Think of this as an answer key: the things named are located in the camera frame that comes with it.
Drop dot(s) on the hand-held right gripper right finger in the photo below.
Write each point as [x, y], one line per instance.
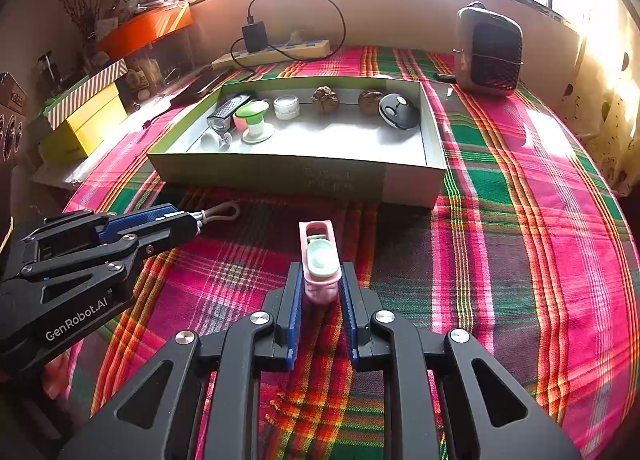
[350, 315]

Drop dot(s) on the white round jar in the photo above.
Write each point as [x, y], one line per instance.
[286, 107]

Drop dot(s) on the brown box with round dials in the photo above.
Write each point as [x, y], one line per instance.
[12, 120]

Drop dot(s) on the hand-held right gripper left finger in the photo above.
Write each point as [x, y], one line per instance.
[295, 320]

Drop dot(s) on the black bicycle light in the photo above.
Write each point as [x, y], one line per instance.
[227, 110]

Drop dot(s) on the black round disc gadget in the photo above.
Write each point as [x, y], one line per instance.
[399, 111]

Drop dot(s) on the pink clip with mint pad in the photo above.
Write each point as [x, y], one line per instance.
[320, 265]

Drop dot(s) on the beige space heater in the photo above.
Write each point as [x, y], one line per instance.
[490, 55]

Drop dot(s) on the black charger adapter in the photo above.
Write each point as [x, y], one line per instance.
[254, 37]

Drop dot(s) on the glass jar with black lid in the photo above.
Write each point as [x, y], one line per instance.
[50, 72]

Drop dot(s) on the orange box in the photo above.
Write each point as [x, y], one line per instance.
[145, 30]

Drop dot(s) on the small white egg-shaped toy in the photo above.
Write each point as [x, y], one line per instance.
[210, 140]

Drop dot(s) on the black flat tablet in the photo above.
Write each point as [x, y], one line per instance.
[200, 82]

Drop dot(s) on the green white cardboard box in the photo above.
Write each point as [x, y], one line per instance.
[325, 140]

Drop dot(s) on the clear plastic case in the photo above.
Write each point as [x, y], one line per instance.
[160, 65]

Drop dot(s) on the white plastic sheet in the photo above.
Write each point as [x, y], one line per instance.
[65, 172]

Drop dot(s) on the brown walnut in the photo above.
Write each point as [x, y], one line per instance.
[325, 99]
[371, 102]

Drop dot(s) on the green mushroom-shaped gadget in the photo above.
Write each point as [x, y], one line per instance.
[252, 110]

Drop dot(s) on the cream power strip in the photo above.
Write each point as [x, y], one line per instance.
[295, 49]

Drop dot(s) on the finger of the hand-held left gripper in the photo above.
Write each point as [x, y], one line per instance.
[170, 235]
[135, 222]

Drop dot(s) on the patterned cream curtain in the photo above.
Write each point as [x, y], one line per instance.
[610, 105]

